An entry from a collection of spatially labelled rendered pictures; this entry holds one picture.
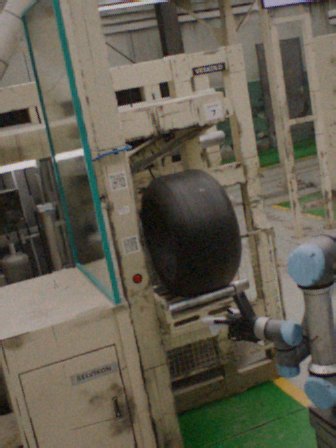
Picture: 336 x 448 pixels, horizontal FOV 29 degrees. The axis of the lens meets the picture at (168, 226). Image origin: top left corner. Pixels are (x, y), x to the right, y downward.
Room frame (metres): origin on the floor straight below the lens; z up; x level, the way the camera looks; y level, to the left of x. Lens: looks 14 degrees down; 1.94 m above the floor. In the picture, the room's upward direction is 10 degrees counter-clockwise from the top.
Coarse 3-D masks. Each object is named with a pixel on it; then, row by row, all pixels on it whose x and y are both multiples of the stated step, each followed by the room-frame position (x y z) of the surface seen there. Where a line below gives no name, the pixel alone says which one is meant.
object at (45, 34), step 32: (32, 32) 2.29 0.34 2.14; (64, 32) 1.88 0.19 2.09; (32, 64) 2.38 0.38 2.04; (64, 64) 1.92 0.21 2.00; (64, 96) 2.00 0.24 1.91; (64, 128) 2.10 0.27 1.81; (64, 160) 2.21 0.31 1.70; (64, 192) 2.33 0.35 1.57; (96, 192) 1.88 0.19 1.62; (96, 224) 1.94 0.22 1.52; (96, 256) 2.03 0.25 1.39
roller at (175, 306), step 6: (222, 288) 2.81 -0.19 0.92; (228, 288) 2.81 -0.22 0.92; (234, 288) 2.82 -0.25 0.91; (204, 294) 2.78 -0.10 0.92; (210, 294) 2.78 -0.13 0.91; (216, 294) 2.79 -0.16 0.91; (222, 294) 2.79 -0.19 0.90; (228, 294) 2.81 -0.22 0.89; (180, 300) 2.75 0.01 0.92; (186, 300) 2.75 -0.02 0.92; (192, 300) 2.75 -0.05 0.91; (198, 300) 2.76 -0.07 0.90; (204, 300) 2.77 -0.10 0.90; (210, 300) 2.78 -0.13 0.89; (174, 306) 2.72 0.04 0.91; (180, 306) 2.73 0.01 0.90; (186, 306) 2.74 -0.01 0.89; (192, 306) 2.76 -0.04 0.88
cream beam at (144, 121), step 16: (192, 96) 3.31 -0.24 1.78; (208, 96) 3.19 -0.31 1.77; (128, 112) 3.06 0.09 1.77; (144, 112) 3.08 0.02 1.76; (160, 112) 3.11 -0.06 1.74; (176, 112) 3.13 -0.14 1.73; (192, 112) 3.16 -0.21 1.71; (224, 112) 3.22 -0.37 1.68; (128, 128) 3.05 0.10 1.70; (144, 128) 3.08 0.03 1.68; (160, 128) 3.10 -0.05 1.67; (176, 128) 3.13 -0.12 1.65
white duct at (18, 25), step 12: (12, 0) 2.96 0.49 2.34; (24, 0) 2.95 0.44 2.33; (12, 12) 2.94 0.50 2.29; (0, 24) 2.93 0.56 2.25; (12, 24) 2.93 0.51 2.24; (0, 36) 2.91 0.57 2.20; (12, 36) 2.93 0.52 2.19; (0, 48) 2.91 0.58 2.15; (12, 48) 2.95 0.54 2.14; (0, 60) 2.91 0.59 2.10; (0, 72) 2.93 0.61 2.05
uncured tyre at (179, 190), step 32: (160, 192) 2.80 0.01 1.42; (192, 192) 2.75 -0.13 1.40; (224, 192) 2.80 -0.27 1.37; (160, 224) 3.17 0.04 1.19; (192, 224) 2.65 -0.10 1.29; (224, 224) 2.69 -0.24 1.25; (160, 256) 3.12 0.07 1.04; (192, 256) 2.63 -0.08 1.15; (224, 256) 2.68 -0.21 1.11; (192, 288) 2.70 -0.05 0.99
